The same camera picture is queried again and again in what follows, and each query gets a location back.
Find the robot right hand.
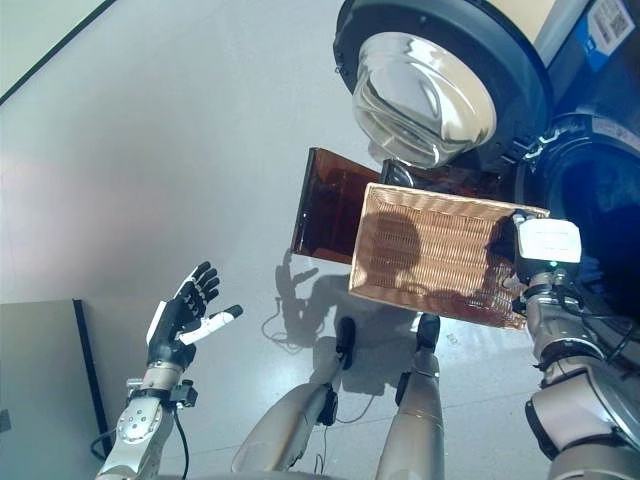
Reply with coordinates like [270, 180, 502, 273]
[502, 209, 584, 301]

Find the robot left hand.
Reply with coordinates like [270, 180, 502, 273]
[146, 261, 245, 372]

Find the grey washing machine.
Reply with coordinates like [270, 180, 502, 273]
[512, 0, 640, 381]

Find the round glass washing machine door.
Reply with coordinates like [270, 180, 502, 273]
[332, 0, 556, 172]

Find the rectangular wicker laundry basket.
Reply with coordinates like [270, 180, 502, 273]
[347, 182, 551, 332]

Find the grey box cabinet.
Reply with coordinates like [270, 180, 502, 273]
[0, 298, 109, 480]

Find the silver robot left leg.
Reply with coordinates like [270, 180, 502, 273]
[232, 315, 359, 474]

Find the silver robot leg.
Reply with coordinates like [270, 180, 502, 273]
[232, 315, 359, 474]
[382, 313, 446, 480]

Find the brown translucent acrylic stool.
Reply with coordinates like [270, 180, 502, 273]
[291, 147, 516, 266]

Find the blue energy label sticker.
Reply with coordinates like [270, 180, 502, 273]
[573, 0, 634, 72]

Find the silver robot right leg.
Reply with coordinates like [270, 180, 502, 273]
[382, 313, 446, 480]

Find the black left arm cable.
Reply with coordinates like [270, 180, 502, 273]
[89, 399, 192, 480]

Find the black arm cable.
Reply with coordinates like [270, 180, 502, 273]
[552, 294, 640, 364]
[89, 399, 192, 480]

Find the thin floor cable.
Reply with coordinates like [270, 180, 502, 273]
[262, 297, 321, 354]

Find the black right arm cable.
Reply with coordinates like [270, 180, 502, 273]
[552, 294, 640, 364]

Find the thin black leg cable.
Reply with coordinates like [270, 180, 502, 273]
[313, 393, 377, 472]

